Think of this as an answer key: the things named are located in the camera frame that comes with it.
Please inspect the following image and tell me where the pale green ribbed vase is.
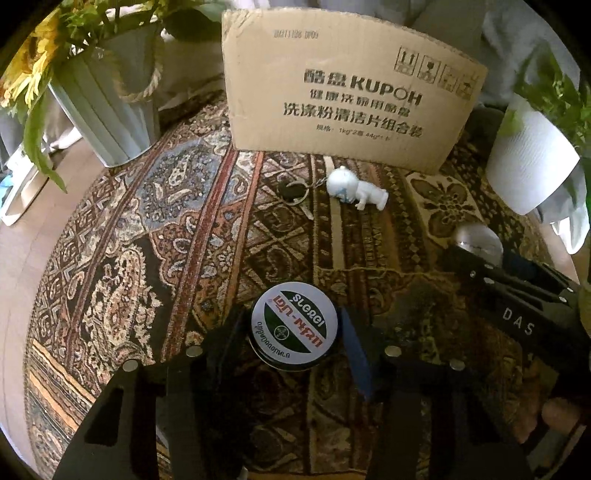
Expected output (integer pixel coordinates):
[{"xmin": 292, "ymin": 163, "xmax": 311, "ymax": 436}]
[{"xmin": 46, "ymin": 22, "xmax": 164, "ymax": 168}]

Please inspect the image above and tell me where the white plant pot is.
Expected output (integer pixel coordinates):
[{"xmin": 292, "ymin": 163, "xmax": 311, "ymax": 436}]
[{"xmin": 485, "ymin": 99, "xmax": 581, "ymax": 216}]

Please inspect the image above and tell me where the white figurine keychain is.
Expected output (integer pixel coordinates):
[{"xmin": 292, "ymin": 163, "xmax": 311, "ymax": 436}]
[{"xmin": 305, "ymin": 167, "xmax": 390, "ymax": 212}]

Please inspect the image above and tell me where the round tin with white label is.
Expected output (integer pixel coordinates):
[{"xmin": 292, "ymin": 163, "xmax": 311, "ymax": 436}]
[{"xmin": 247, "ymin": 280, "xmax": 343, "ymax": 370}]

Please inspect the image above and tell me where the cardboard box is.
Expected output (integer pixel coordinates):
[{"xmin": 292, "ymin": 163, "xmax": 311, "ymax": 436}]
[{"xmin": 220, "ymin": 8, "xmax": 489, "ymax": 176}]

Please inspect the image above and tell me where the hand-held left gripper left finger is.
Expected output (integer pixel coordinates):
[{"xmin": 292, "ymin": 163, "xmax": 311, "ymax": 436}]
[{"xmin": 53, "ymin": 318, "xmax": 253, "ymax": 480}]

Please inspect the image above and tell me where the patterned table runner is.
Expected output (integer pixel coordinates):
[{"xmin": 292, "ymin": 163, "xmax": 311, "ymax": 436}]
[{"xmin": 23, "ymin": 88, "xmax": 583, "ymax": 480}]

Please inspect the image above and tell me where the silver pebble-shaped case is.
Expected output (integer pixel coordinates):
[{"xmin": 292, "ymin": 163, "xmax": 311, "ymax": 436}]
[{"xmin": 452, "ymin": 223, "xmax": 504, "ymax": 265}]

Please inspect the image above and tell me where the person's right hand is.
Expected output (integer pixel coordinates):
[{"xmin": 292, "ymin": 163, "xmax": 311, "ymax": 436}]
[{"xmin": 522, "ymin": 378, "xmax": 588, "ymax": 445}]

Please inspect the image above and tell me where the sunflower bouquet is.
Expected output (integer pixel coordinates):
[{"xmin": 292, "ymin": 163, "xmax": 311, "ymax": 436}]
[{"xmin": 0, "ymin": 0, "xmax": 223, "ymax": 195}]

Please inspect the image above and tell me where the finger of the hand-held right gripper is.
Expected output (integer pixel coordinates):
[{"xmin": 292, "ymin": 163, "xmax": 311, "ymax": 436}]
[
  {"xmin": 503, "ymin": 254, "xmax": 583, "ymax": 297},
  {"xmin": 438, "ymin": 246, "xmax": 520, "ymax": 294}
]

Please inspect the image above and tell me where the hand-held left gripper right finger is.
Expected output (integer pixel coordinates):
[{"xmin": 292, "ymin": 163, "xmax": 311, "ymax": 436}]
[{"xmin": 339, "ymin": 308, "xmax": 550, "ymax": 480}]

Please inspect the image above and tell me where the green potted plant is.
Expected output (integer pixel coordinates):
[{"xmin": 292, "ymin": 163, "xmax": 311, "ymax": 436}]
[{"xmin": 501, "ymin": 44, "xmax": 591, "ymax": 256}]

